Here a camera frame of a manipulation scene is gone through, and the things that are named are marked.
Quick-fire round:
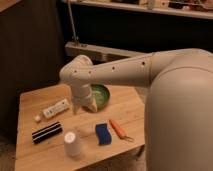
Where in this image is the wooden shelf rail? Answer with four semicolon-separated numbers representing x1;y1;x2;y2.
64;41;148;63

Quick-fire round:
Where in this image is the black white striped cloth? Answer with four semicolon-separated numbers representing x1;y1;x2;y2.
32;122;63;144

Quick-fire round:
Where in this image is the metal pole stand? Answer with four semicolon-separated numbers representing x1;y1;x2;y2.
67;0;80;46

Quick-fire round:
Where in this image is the wooden table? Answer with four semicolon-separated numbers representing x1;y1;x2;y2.
15;85;144;171

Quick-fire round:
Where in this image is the green bowl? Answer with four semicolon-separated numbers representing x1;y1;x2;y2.
84;84;110;113

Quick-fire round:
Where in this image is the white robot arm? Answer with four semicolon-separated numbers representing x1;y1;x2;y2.
60;48;213;171

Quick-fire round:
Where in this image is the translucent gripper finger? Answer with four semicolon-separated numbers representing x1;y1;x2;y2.
72;101;80;115

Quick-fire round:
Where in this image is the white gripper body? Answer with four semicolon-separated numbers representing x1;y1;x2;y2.
71;84;94;110

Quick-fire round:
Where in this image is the blue sponge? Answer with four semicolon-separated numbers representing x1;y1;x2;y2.
95;123;112;145

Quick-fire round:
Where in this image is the white upside-down cup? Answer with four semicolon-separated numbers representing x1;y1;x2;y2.
64;131;82;157

